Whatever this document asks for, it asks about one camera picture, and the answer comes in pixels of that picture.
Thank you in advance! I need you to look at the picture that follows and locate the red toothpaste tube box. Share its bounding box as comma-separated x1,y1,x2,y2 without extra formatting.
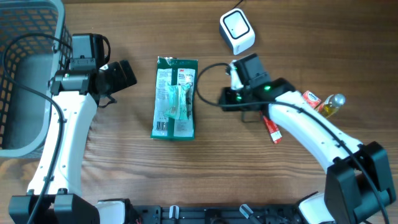
261,113,282,144

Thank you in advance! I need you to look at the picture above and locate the red tissue pack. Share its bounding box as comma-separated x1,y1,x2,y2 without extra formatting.
302,90,322,109

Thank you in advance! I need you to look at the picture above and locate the yellow oil bottle grey cap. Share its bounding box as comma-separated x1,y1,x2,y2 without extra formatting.
316,93,346,118

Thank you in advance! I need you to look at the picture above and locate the light green wipes packet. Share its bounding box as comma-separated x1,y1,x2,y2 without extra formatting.
165,83,192,120

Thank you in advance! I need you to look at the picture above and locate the green glove package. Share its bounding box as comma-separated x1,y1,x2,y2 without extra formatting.
150,57,198,141

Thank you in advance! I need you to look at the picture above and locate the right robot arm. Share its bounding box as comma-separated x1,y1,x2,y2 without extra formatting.
219,54,396,223

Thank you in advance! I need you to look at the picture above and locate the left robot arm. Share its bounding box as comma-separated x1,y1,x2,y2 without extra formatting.
9,34,137,223

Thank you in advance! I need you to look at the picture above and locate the white barcode scanner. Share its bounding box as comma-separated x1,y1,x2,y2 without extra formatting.
219,8,256,55

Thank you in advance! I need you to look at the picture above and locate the grey plastic shopping basket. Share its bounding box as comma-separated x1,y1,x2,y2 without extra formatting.
1,0,72,159

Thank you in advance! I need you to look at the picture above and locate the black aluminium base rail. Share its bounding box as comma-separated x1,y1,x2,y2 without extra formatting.
75,203,352,224

